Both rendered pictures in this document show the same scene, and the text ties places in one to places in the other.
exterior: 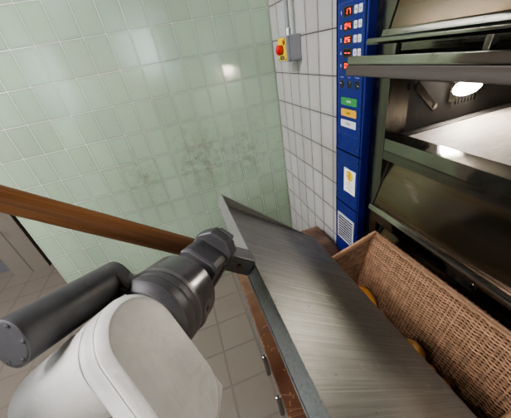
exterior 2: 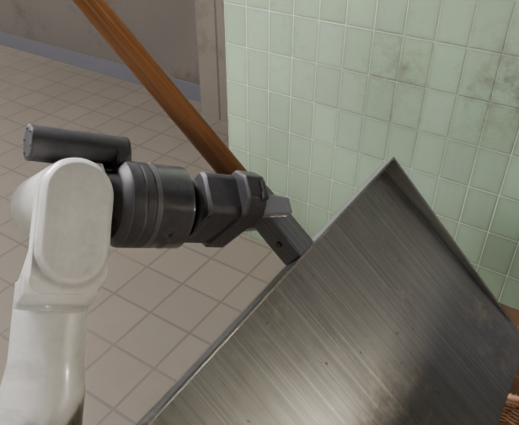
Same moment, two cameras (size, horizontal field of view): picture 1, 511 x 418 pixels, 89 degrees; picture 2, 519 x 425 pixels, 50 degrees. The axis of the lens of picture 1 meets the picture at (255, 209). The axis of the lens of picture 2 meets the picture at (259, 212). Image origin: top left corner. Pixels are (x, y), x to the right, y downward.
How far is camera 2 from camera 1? 0.33 m
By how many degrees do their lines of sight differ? 38
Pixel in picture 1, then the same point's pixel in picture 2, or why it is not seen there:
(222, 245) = (244, 198)
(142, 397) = (44, 218)
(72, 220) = (151, 84)
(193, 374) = (87, 244)
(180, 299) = (138, 201)
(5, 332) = (29, 134)
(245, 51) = not seen: outside the picture
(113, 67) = not seen: outside the picture
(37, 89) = not seen: outside the picture
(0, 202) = (112, 40)
